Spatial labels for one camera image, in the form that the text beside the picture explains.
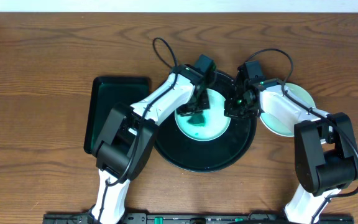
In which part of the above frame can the green sponge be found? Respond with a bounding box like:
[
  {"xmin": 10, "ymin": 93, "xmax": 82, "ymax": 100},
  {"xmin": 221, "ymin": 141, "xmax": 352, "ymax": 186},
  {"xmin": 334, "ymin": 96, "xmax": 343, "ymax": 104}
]
[{"xmin": 187, "ymin": 113, "xmax": 206, "ymax": 126}]

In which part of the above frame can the mint green plate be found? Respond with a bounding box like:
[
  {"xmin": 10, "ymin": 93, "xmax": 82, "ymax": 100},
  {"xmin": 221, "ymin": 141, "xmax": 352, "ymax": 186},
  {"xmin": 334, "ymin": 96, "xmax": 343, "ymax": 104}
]
[
  {"xmin": 175, "ymin": 89, "xmax": 231, "ymax": 141},
  {"xmin": 259, "ymin": 82, "xmax": 317, "ymax": 138}
]

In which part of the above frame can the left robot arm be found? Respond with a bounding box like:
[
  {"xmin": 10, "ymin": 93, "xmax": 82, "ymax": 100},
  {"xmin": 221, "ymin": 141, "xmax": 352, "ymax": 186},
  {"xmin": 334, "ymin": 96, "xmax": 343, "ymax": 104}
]
[{"xmin": 91, "ymin": 65, "xmax": 216, "ymax": 223}]

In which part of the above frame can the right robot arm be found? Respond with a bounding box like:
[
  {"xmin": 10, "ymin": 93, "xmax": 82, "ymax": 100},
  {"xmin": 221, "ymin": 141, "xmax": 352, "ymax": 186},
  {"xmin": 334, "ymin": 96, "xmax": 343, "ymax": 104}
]
[{"xmin": 224, "ymin": 78, "xmax": 358, "ymax": 223}]

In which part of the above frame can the round black tray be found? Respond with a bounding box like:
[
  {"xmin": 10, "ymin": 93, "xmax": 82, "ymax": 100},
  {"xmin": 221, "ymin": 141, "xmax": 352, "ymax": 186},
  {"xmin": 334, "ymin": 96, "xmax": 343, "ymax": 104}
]
[{"xmin": 155, "ymin": 71, "xmax": 257, "ymax": 172}]

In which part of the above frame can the rectangular black tray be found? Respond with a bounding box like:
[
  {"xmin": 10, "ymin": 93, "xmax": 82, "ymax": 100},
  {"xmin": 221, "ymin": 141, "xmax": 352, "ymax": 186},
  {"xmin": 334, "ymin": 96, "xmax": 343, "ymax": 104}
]
[{"xmin": 83, "ymin": 76, "xmax": 150, "ymax": 154}]

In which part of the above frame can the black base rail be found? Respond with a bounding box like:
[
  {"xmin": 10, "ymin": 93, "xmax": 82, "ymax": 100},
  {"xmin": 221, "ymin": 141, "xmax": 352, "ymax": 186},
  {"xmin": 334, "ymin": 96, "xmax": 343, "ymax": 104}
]
[{"xmin": 42, "ymin": 212, "xmax": 355, "ymax": 224}]

